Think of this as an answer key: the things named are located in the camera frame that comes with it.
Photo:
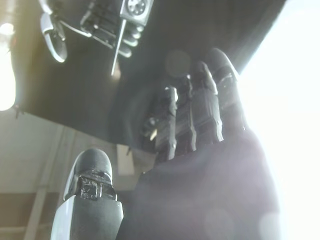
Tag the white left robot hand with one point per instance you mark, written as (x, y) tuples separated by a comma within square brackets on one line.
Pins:
[(200, 195)]

